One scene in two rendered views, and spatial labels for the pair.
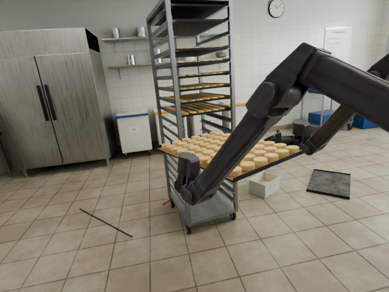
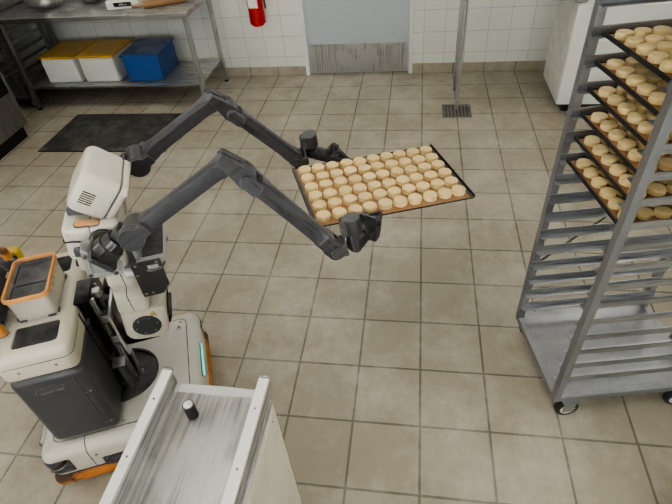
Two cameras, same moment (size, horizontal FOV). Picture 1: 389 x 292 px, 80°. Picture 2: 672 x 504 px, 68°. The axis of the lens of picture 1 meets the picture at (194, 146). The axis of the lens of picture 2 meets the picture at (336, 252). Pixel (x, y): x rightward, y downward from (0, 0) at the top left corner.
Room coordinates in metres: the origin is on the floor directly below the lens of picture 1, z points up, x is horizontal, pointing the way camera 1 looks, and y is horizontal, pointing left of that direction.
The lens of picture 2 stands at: (1.39, -1.68, 2.08)
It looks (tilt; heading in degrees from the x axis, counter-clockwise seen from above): 42 degrees down; 111
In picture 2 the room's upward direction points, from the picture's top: 6 degrees counter-clockwise
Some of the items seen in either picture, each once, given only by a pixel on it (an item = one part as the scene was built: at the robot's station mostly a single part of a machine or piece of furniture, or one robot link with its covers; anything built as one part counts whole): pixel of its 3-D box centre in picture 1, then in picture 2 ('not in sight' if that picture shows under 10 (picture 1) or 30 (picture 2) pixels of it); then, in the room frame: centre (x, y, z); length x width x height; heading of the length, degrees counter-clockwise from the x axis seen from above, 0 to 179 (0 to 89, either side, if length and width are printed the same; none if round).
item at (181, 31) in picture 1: (185, 29); not in sight; (2.03, -0.01, 1.68); 0.60 x 0.40 x 0.02; 20
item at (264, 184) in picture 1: (264, 183); not in sight; (2.35, -0.75, 0.08); 0.30 x 0.22 x 0.16; 129
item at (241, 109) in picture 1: (237, 121); not in sight; (4.40, -0.88, 0.39); 0.64 x 0.54 x 0.77; 7
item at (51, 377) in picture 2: not in sight; (75, 335); (-0.07, -0.81, 0.59); 0.55 x 0.34 x 0.83; 122
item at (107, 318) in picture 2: not in sight; (140, 304); (0.11, -0.62, 0.61); 0.28 x 0.27 x 0.25; 122
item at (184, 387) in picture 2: not in sight; (223, 403); (0.74, -1.03, 0.77); 0.24 x 0.04 x 0.14; 8
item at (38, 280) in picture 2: not in sight; (36, 286); (-0.09, -0.82, 0.87); 0.23 x 0.15 x 0.11; 122
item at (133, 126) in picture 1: (135, 133); not in sight; (4.08, 1.05, 0.39); 0.64 x 0.54 x 0.77; 12
